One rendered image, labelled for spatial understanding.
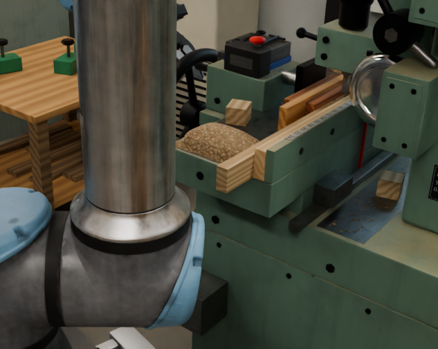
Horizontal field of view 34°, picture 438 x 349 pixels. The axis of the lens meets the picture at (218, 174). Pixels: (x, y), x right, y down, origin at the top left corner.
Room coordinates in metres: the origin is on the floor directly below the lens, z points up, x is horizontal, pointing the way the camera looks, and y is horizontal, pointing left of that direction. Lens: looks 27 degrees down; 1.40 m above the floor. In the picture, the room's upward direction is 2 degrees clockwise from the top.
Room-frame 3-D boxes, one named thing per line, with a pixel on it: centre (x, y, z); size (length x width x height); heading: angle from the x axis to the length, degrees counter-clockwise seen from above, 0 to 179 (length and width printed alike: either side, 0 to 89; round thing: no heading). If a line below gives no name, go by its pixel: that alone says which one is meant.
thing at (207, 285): (1.09, 0.05, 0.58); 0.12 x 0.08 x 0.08; 54
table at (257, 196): (1.28, -0.13, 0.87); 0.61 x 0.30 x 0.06; 144
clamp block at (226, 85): (1.33, -0.06, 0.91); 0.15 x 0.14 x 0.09; 144
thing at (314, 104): (1.25, -0.22, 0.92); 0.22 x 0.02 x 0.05; 144
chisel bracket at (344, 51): (1.21, -0.24, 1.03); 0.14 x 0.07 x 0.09; 54
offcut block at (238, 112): (1.19, -0.03, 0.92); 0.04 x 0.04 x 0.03; 75
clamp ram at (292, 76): (1.28, -0.14, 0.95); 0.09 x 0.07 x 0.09; 144
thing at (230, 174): (1.14, -0.16, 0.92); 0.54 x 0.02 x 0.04; 144
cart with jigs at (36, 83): (2.45, 0.62, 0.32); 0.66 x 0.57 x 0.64; 145
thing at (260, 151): (1.21, -0.24, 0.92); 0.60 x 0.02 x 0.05; 144
